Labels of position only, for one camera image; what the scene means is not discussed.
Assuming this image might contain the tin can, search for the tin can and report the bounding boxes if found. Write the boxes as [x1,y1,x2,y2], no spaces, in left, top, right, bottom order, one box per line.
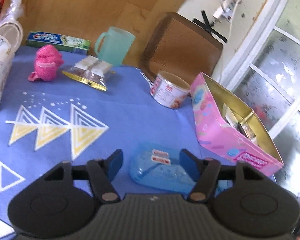
[150,71,191,109]

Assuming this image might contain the wooden board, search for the wooden board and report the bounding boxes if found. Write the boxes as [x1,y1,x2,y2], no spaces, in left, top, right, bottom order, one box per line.
[0,0,199,68]

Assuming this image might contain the pink knitted pouch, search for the pink knitted pouch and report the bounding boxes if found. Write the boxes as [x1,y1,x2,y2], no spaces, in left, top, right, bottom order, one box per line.
[28,44,65,82]

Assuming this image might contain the white framed window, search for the white framed window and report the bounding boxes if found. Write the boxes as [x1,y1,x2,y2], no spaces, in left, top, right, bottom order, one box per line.
[212,0,300,200]

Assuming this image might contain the gold foil packet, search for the gold foil packet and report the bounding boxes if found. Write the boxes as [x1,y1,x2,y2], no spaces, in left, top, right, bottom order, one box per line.
[222,103,259,145]

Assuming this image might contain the plastic bag of paper plates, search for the plastic bag of paper plates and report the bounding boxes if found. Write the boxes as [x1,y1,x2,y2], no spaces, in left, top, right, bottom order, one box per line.
[0,0,24,53]

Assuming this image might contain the green plastic cup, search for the green plastic cup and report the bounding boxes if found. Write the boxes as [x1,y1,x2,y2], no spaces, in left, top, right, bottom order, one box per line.
[94,27,136,67]

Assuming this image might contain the white plug adapter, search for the white plug adapter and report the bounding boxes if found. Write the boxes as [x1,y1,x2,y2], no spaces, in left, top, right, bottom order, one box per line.
[213,7,225,20]

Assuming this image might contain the pink box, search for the pink box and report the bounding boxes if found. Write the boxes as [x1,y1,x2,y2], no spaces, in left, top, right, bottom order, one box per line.
[190,72,284,178]

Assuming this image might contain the blue plastic container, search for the blue plastic container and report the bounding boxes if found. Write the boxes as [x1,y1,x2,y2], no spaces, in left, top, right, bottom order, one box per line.
[129,142,234,195]

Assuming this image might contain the clear packet with gold tray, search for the clear packet with gold tray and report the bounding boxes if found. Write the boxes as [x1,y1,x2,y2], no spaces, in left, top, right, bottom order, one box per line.
[62,56,115,92]

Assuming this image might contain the white power strip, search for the white power strip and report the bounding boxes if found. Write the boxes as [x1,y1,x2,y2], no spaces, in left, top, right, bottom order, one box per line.
[220,0,242,22]

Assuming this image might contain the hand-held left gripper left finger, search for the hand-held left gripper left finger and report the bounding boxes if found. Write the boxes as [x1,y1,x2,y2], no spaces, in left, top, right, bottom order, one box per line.
[44,149,124,204]

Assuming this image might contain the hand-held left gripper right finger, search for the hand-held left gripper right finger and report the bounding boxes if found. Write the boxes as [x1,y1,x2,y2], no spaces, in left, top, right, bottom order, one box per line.
[179,149,267,204]

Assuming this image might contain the blue printed tablecloth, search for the blue printed tablecloth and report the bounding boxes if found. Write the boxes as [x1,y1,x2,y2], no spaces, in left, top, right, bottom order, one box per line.
[0,46,278,240]

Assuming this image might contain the green toothpaste box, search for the green toothpaste box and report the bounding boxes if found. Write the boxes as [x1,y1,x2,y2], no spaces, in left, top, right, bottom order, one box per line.
[26,31,91,55]

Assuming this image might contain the black tape cross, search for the black tape cross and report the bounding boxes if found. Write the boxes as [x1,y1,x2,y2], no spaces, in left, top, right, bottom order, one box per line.
[192,10,227,43]

